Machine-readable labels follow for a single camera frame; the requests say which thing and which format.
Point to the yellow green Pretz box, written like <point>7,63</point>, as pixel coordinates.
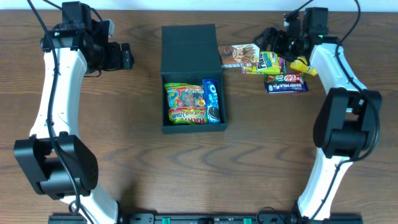
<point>269,64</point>

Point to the red green KitKat bar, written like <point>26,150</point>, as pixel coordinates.
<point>285,78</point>

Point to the colourful gummy candy bag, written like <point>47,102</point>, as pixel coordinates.
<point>186,103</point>

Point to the yellow Mentos bottle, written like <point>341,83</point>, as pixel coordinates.
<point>301,65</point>

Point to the brown Pocky box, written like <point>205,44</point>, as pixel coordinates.
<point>242,55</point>

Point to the purple Dairy Milk bar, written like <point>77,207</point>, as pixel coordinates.
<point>286,87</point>

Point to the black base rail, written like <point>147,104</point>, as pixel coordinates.
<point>205,218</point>

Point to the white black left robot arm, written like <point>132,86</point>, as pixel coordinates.
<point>54,159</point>

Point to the dark green gift box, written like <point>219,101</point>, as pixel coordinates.
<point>189,55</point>

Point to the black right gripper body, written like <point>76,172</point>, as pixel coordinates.
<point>273,40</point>

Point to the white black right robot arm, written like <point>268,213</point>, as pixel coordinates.
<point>347,127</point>

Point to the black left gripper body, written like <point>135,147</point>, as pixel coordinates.
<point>125,56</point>

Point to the blue Oreo pack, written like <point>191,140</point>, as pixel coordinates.
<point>211,101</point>

